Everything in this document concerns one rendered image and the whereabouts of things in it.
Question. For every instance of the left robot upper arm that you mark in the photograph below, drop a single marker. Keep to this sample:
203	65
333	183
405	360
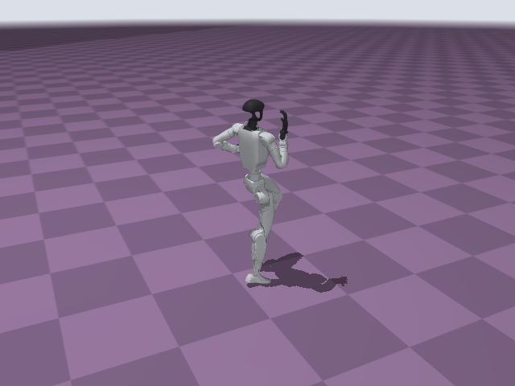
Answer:
226	135

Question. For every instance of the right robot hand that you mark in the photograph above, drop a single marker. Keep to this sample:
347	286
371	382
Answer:
283	131

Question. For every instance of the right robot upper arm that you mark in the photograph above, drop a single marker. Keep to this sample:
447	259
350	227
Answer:
268	140

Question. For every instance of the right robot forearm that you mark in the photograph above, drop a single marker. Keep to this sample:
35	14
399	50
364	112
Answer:
282	146

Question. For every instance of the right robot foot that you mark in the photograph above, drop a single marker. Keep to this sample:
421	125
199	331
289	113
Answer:
251	279

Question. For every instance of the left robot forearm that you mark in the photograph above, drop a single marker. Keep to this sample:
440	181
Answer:
229	147

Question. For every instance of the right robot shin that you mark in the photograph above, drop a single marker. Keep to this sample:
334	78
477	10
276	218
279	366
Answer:
258	253

